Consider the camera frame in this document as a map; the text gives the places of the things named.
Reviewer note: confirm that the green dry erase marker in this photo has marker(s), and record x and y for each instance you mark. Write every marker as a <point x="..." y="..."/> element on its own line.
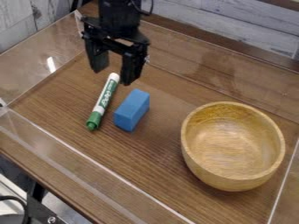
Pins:
<point x="103" y="100"/>

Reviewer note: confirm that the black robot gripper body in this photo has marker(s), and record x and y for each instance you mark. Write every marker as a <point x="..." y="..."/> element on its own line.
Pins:
<point x="115" y="27"/>

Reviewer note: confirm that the clear acrylic tray wall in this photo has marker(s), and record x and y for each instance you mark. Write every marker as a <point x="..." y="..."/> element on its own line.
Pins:
<point x="126" y="177"/>

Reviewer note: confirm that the black metal table bracket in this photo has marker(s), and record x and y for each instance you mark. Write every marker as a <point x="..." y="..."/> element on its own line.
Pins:
<point x="39" y="213"/>

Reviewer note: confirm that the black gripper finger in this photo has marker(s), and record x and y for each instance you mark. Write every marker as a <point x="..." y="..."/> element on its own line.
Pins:
<point x="98" y="55"/>
<point x="134" y="58"/>

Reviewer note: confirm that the brown wooden bowl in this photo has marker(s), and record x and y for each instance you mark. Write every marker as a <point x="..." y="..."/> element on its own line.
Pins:
<point x="233" y="145"/>

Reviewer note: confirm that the blue foam block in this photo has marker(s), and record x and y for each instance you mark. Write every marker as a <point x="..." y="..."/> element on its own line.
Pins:
<point x="132" y="110"/>

